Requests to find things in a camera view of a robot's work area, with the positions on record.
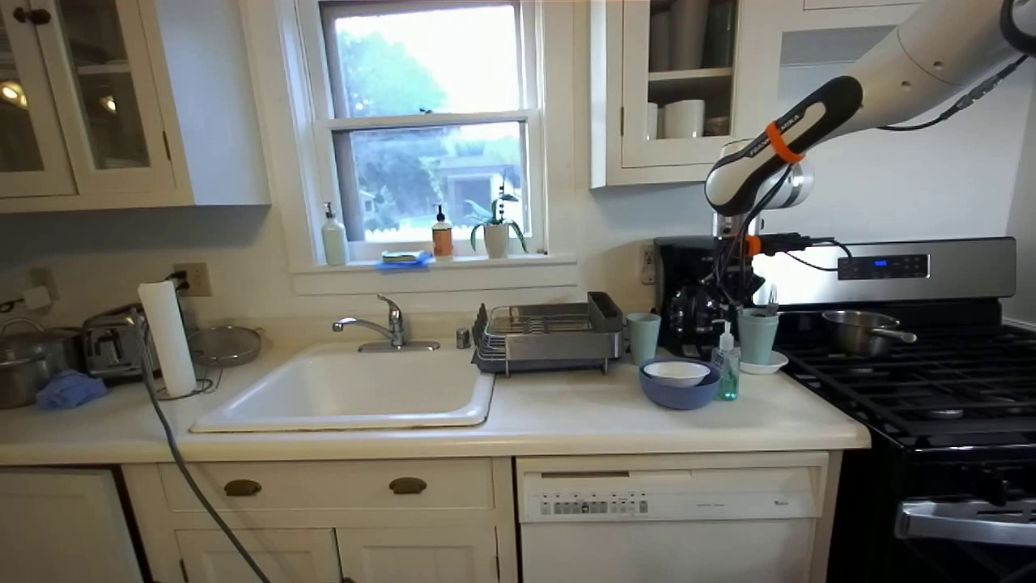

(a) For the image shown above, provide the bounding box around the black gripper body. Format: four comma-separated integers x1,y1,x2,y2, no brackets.
708,211,767,291

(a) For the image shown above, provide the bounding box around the teal soap bottle white nozzle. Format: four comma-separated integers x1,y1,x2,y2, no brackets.
713,318,746,404

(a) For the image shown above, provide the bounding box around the black coffee maker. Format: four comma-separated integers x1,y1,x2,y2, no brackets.
653,237,752,363

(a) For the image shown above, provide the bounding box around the teal cup on saucer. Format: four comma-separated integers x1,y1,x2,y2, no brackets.
735,304,783,367

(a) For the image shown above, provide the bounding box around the white bowl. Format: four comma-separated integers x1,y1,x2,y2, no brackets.
737,349,793,377
640,358,715,390

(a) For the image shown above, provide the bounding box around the blue bowl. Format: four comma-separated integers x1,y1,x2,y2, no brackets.
639,355,726,413

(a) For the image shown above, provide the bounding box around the steel saucepan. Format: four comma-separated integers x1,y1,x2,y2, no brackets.
818,308,924,358

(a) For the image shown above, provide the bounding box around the white mug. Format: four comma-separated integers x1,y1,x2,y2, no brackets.
653,98,708,141

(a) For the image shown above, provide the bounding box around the metal dish rack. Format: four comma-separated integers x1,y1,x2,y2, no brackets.
469,288,631,377

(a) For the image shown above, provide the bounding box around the white open shelf cabinet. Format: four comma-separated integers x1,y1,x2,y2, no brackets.
587,0,931,195

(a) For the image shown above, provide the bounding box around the white dishwasher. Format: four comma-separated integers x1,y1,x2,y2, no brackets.
514,450,834,583

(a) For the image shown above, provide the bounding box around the black gas stove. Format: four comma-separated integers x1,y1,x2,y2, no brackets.
753,237,1036,583

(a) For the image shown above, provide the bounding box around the white plant pot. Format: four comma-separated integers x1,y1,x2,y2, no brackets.
466,184,534,263

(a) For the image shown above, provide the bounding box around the amber pump bottle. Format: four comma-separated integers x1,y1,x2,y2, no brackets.
427,201,461,263

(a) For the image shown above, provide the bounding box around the blue sponge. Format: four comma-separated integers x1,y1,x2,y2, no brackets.
376,248,436,274

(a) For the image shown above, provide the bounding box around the window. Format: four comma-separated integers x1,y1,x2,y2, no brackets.
315,0,544,266

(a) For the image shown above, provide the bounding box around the chrome faucet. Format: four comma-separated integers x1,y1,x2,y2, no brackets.
329,291,442,355

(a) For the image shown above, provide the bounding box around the white sink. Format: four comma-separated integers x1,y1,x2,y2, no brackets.
188,344,499,436

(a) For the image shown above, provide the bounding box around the white pump bottle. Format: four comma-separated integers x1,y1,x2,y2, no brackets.
321,197,354,273

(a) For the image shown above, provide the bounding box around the white base cabinet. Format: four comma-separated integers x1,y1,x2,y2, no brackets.
0,457,520,583

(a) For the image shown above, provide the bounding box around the glass lid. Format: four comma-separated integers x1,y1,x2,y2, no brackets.
196,319,267,369

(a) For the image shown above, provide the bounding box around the white paper towel roll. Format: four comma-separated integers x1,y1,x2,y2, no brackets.
137,274,204,401

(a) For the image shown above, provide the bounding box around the silver toaster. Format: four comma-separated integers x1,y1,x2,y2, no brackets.
77,304,155,383

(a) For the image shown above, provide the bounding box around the blue cloth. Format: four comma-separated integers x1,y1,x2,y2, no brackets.
31,369,114,413

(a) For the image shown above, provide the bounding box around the white glass door cabinet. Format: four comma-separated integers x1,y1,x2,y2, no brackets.
0,0,271,214

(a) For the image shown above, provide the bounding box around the metal pot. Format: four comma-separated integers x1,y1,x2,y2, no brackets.
0,327,85,411

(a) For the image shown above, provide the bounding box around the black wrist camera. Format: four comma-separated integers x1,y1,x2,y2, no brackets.
752,231,817,259

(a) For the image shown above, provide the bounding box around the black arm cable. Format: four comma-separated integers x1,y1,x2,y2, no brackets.
874,48,1036,137

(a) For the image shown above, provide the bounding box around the chrome oven door handle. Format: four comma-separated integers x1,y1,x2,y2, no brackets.
891,499,1036,549

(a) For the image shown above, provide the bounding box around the wall outlet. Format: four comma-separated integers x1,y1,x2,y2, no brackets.
174,259,217,302

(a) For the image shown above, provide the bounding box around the black hanging cable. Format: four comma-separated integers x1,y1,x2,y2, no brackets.
132,319,274,583

